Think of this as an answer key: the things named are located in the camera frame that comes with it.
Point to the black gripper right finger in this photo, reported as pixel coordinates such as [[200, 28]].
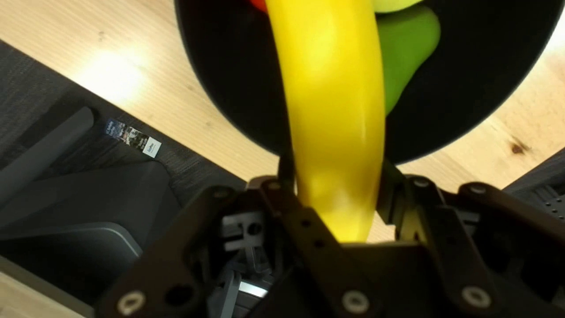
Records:
[[470, 247]]

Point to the yellow toy banana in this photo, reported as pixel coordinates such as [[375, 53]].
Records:
[[329, 106]]

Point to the red toy strawberry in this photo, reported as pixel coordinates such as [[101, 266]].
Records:
[[258, 3]]

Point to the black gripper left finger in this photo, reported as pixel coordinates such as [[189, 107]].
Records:
[[152, 265]]

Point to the small black bowl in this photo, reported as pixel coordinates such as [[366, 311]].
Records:
[[235, 70]]

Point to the black equipment box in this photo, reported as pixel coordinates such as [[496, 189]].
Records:
[[76, 222]]

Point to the green toy pear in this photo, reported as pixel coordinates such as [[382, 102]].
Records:
[[406, 46]]

